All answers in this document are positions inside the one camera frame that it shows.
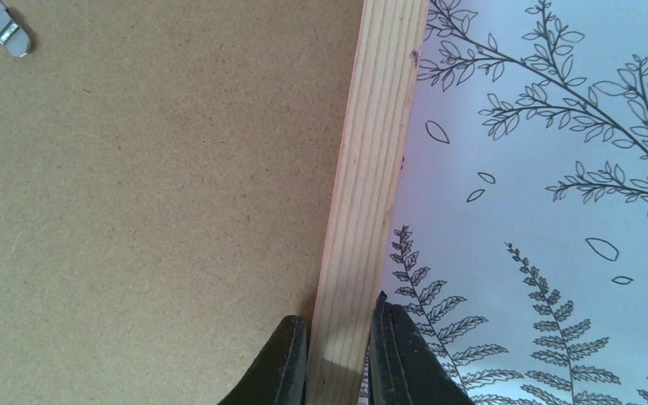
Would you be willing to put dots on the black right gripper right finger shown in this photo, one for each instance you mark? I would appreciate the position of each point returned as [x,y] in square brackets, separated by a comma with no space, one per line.
[403,368]

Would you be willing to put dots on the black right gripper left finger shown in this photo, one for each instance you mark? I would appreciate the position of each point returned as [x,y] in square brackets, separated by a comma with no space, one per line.
[277,374]

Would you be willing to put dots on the brown cardboard backing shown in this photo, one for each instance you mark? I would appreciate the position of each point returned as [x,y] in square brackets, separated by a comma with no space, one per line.
[166,170]

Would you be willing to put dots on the pink wooden picture frame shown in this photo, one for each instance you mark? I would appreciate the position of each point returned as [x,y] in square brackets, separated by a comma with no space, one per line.
[369,162]

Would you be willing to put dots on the floral patterned tablecloth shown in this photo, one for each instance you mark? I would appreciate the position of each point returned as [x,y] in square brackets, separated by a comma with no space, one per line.
[519,243]

